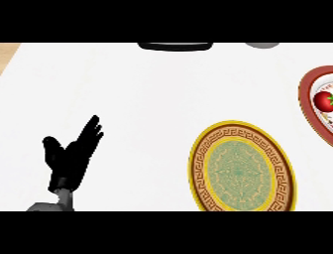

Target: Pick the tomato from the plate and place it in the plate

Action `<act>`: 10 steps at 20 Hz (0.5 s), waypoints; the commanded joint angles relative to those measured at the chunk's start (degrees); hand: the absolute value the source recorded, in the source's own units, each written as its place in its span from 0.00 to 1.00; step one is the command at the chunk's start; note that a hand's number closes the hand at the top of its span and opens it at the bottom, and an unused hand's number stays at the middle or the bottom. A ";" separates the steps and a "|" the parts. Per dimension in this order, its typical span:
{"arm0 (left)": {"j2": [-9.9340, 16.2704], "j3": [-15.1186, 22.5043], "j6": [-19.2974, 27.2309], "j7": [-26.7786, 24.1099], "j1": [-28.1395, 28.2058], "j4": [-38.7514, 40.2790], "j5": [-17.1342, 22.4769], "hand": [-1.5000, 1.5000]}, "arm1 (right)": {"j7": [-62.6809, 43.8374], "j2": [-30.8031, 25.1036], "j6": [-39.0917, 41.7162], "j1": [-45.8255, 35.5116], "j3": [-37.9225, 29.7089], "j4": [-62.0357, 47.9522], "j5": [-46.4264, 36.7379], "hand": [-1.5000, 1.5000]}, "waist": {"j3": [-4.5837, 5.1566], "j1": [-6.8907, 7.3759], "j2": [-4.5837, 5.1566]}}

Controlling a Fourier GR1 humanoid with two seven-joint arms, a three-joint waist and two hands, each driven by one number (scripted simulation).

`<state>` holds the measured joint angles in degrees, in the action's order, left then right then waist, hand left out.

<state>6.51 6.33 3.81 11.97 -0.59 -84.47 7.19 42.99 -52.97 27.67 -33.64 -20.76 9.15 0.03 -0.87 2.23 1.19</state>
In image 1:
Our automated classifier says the black flat object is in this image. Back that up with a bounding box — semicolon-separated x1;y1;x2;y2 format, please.
135;42;215;52

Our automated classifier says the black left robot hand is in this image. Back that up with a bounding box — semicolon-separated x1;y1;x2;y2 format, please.
40;114;104;195

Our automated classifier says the yellow green patterned plate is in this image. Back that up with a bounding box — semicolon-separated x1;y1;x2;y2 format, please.
187;119;297;212

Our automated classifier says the red tomato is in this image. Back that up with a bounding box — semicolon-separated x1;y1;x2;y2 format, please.
312;91;333;113

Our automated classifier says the grey round object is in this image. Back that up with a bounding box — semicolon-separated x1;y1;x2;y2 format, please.
244;42;280;50

